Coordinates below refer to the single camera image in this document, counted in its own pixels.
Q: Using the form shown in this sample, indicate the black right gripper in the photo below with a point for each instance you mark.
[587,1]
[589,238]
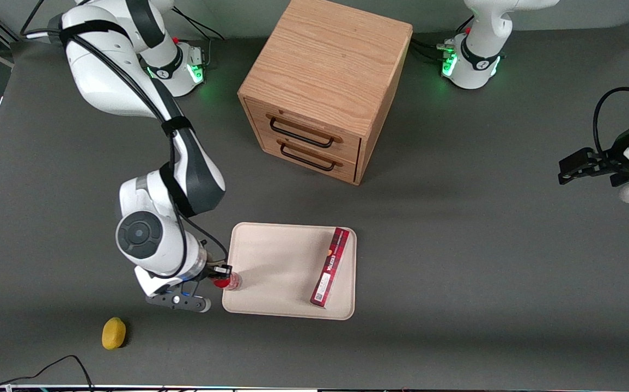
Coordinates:
[212,272]

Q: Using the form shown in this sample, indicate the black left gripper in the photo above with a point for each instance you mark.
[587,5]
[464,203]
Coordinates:
[615,158]

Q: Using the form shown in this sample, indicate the red coke bottle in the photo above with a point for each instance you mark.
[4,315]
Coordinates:
[233,282]

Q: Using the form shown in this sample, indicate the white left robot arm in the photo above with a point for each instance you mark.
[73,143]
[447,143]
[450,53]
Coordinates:
[483,32]

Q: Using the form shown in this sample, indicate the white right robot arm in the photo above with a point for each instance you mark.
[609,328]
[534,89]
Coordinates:
[102,71]

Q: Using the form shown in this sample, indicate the beige plastic tray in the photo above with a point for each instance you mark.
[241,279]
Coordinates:
[281,261]

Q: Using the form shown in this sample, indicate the long red cardboard box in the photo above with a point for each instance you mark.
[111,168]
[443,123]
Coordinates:
[331,267]

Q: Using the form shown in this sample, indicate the yellow lemon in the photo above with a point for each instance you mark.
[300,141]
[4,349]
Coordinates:
[114,333]

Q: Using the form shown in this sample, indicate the narrow wooden drawer front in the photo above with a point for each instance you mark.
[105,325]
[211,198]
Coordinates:
[341,170]

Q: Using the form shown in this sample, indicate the wide wooden drawer front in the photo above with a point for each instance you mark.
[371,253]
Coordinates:
[314,122]

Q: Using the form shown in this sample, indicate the wooden drawer cabinet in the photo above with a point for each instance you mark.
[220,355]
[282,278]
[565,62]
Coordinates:
[325,60]

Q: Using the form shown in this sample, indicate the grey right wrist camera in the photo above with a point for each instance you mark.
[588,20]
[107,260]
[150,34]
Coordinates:
[178,302]

